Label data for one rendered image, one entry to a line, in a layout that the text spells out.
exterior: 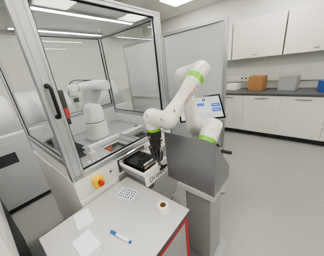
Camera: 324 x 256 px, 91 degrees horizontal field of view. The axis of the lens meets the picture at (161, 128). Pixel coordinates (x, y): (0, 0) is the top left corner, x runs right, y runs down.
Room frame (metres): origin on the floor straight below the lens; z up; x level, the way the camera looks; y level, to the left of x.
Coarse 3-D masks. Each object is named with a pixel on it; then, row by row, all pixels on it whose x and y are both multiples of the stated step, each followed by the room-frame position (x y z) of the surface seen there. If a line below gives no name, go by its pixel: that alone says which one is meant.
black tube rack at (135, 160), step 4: (136, 152) 1.23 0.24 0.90; (140, 152) 1.21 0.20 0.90; (144, 152) 1.20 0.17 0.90; (132, 156) 1.17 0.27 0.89; (136, 156) 1.16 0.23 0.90; (140, 156) 1.14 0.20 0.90; (144, 156) 1.14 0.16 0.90; (148, 156) 1.13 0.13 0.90; (128, 160) 1.11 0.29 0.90; (132, 160) 1.10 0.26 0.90; (136, 160) 1.10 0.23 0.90; (140, 160) 1.09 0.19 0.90; (144, 160) 1.08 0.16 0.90; (148, 160) 1.08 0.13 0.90; (128, 164) 1.10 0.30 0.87; (132, 164) 1.04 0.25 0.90; (136, 164) 1.04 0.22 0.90; (140, 164) 1.04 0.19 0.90; (152, 164) 1.06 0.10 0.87; (136, 168) 1.03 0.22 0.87; (148, 168) 1.02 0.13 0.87
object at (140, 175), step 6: (138, 150) 1.29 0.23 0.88; (144, 150) 1.25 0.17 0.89; (126, 156) 1.19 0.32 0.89; (150, 156) 1.20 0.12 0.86; (120, 162) 1.14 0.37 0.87; (126, 168) 1.04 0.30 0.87; (132, 168) 1.00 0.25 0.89; (132, 174) 0.99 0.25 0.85; (138, 174) 0.95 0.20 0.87; (144, 180) 0.91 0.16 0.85
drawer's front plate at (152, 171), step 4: (164, 160) 1.02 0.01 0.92; (164, 164) 1.01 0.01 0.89; (152, 168) 0.92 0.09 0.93; (156, 168) 0.95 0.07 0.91; (148, 172) 0.89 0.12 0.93; (152, 172) 0.91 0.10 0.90; (156, 172) 0.94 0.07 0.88; (160, 172) 0.97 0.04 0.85; (164, 172) 1.01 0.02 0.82; (144, 176) 0.88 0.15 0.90; (148, 176) 0.88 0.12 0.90; (152, 176) 0.91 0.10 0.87; (160, 176) 0.97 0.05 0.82; (148, 180) 0.88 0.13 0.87; (148, 184) 0.87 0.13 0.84
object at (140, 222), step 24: (144, 192) 0.89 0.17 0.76; (72, 216) 0.75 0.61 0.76; (96, 216) 0.73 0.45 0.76; (120, 216) 0.71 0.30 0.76; (144, 216) 0.69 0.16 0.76; (168, 216) 0.68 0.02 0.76; (48, 240) 0.61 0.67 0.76; (72, 240) 0.60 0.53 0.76; (120, 240) 0.57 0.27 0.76; (144, 240) 0.56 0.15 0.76; (168, 240) 0.55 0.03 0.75
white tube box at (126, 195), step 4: (124, 188) 0.91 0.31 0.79; (128, 188) 0.90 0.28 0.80; (120, 192) 0.88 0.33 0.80; (124, 192) 0.87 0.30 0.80; (128, 192) 0.87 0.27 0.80; (132, 192) 0.87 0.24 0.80; (136, 192) 0.86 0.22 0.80; (116, 196) 0.85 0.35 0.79; (120, 196) 0.84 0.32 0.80; (124, 196) 0.84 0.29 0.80; (128, 196) 0.83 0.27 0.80; (132, 196) 0.84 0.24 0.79; (136, 196) 0.85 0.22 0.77; (120, 200) 0.84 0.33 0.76; (124, 200) 0.82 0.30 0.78; (128, 200) 0.81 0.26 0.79; (132, 200) 0.81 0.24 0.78
